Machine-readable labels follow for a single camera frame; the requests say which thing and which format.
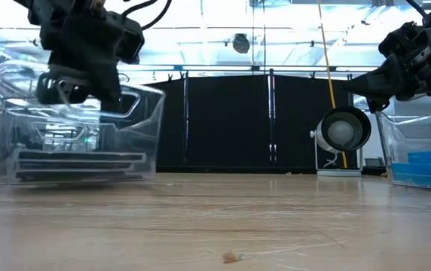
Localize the black partition panel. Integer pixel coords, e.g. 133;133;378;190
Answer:
139;74;356;171

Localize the black ceiling device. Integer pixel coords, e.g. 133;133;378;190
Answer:
231;32;252;55

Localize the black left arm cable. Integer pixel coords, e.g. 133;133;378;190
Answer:
121;0;173;32

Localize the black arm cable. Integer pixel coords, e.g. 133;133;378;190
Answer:
405;0;427;18
121;0;173;32

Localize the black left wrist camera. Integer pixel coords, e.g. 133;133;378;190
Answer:
105;11;145;64

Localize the small brown crumb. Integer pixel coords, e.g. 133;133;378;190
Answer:
222;251;245;265

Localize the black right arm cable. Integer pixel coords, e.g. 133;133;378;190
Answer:
405;0;427;18

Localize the white cylindrical lamp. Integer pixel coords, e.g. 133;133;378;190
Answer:
309;105;372;178

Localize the yellow cable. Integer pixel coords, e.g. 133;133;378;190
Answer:
316;0;349;169

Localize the clear plastic bin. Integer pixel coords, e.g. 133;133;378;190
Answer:
374;110;431;193
0;59;167;187

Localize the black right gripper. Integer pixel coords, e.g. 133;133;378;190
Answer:
343;20;431;114

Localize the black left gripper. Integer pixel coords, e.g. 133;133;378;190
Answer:
14;0;124;114

